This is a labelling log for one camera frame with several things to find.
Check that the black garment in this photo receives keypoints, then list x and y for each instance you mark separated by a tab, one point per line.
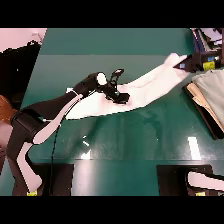
16	71

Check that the white garment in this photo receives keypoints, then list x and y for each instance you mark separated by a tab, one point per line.
150	85

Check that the dark brown garment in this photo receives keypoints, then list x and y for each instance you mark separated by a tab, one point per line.
207	124

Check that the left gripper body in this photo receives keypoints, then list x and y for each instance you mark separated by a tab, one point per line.
116	95

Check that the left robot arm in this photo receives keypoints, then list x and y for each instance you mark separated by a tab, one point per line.
40	111

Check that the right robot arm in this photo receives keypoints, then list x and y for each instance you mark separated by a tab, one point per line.
204	181

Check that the grey-green garment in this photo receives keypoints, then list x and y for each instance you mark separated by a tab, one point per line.
213	90

